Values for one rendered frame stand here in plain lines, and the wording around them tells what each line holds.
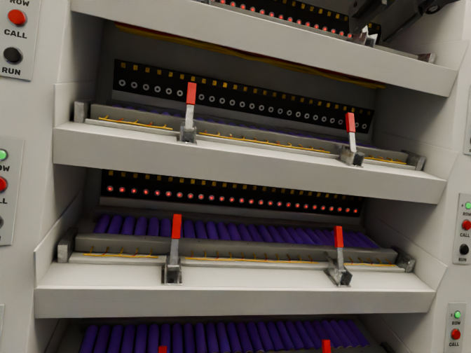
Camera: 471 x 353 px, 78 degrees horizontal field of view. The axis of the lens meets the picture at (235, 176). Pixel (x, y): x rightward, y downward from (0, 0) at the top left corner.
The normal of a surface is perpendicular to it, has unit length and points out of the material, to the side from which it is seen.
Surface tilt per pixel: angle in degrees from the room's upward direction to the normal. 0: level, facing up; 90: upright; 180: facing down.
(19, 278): 90
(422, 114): 90
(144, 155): 108
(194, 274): 18
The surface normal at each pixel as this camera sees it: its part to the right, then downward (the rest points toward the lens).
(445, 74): 0.21, 0.33
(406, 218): -0.96, -0.11
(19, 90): 0.25, 0.02
